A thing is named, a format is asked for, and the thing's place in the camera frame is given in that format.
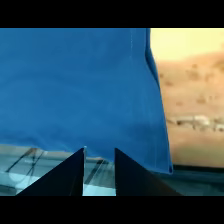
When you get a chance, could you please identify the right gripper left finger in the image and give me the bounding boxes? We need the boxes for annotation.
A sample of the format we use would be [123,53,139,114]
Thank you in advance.
[15,147,86,197]

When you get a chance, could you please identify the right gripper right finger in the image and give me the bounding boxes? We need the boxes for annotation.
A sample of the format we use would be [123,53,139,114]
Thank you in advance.
[114,147,182,197]

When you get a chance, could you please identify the blue T-shirt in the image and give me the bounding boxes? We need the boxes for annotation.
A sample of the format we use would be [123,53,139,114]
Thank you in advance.
[0,27,174,175]

